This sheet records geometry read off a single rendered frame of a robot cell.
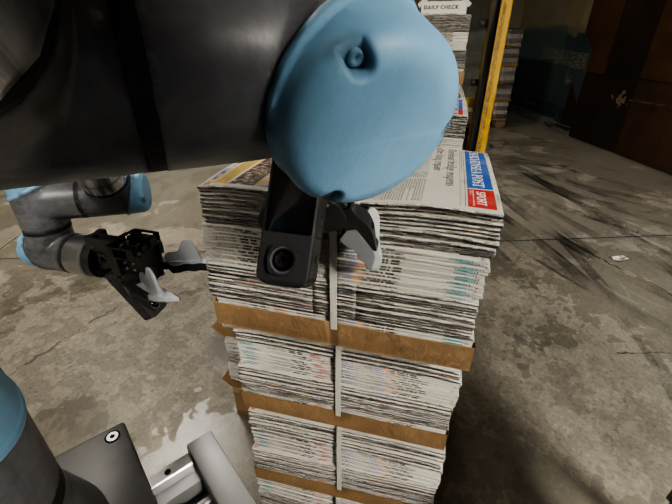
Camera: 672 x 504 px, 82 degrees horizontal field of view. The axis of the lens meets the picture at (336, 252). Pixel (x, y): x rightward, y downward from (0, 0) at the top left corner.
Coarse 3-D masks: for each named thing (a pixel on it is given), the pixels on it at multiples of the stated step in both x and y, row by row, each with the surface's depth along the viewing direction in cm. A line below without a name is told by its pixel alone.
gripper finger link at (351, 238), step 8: (376, 216) 43; (376, 224) 43; (344, 232) 39; (352, 232) 38; (376, 232) 43; (344, 240) 40; (352, 240) 39; (360, 240) 39; (352, 248) 41; (360, 248) 40; (368, 248) 40; (360, 256) 42; (368, 256) 41; (376, 256) 41; (368, 264) 43; (376, 264) 43
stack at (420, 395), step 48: (240, 336) 66; (288, 384) 68; (336, 384) 65; (384, 384) 63; (432, 384) 60; (288, 432) 75; (336, 432) 71; (336, 480) 79; (384, 480) 75; (432, 480) 72
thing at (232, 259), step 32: (256, 160) 58; (224, 192) 49; (256, 192) 48; (224, 224) 52; (256, 224) 50; (224, 256) 54; (256, 256) 52; (224, 288) 56; (256, 288) 55; (288, 288) 53
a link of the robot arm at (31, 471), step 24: (0, 384) 26; (0, 408) 25; (24, 408) 28; (0, 432) 25; (24, 432) 27; (0, 456) 25; (24, 456) 27; (48, 456) 30; (0, 480) 25; (24, 480) 27; (48, 480) 29
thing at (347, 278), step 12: (324, 240) 48; (324, 252) 50; (348, 252) 48; (324, 264) 50; (348, 264) 49; (324, 276) 51; (348, 276) 50; (324, 288) 52; (348, 288) 50; (312, 300) 53; (324, 300) 53; (348, 300) 51; (324, 312) 54; (348, 312) 52; (348, 324) 54
